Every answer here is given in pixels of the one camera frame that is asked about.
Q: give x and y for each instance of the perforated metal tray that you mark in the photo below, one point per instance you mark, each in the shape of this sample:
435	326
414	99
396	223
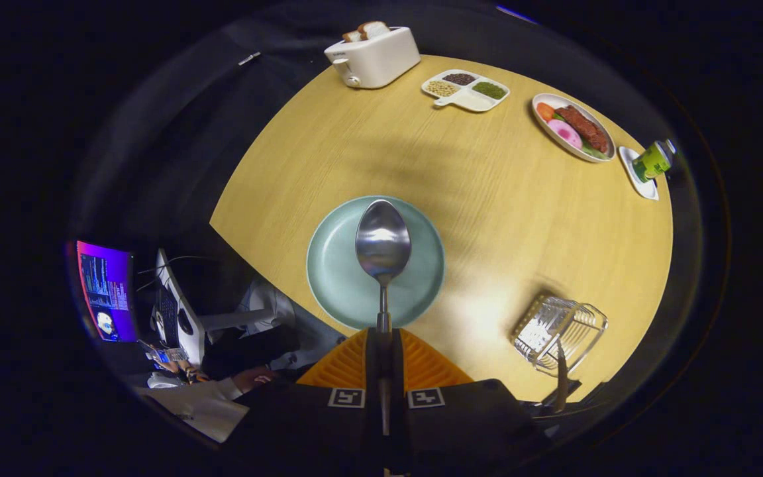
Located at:
554	328

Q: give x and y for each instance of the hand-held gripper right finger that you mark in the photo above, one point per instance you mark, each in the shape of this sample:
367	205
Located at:
467	430

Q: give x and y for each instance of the brown meat slices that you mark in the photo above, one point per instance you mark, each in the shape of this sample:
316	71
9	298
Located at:
587	126

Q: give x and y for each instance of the white round food plate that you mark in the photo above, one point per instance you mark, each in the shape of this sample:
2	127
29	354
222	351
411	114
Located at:
563	147

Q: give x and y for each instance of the white laptop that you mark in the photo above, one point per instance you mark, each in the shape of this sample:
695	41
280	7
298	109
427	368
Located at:
183	318

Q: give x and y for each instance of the green label plastic bottle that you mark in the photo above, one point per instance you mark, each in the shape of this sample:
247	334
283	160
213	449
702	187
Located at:
653	161

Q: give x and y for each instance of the orange carrot slice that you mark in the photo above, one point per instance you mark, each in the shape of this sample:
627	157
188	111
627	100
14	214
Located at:
545	110

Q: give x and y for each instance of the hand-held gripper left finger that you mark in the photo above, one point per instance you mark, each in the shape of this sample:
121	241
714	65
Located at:
308	430

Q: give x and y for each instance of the pale green plate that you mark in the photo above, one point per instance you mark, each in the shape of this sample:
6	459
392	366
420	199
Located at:
335	278

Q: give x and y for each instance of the metal fork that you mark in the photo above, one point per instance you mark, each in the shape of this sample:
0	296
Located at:
561	377

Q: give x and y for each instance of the metal spoon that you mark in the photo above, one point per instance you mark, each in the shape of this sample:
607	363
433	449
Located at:
383	242

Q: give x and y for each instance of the pink ham slice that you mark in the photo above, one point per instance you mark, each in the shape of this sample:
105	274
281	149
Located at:
563	134

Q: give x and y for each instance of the white square coaster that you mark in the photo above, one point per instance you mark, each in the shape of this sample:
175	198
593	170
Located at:
640	185

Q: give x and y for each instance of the white divided bean dish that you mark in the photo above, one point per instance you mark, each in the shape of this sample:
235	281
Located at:
474	101

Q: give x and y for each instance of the toast slices in toaster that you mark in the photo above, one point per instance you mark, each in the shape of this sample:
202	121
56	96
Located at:
371	30

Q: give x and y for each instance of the white toaster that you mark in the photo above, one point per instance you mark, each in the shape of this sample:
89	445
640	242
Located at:
378	63

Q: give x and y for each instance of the computer monitor purple screen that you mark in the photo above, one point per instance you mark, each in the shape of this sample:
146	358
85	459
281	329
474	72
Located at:
108	291

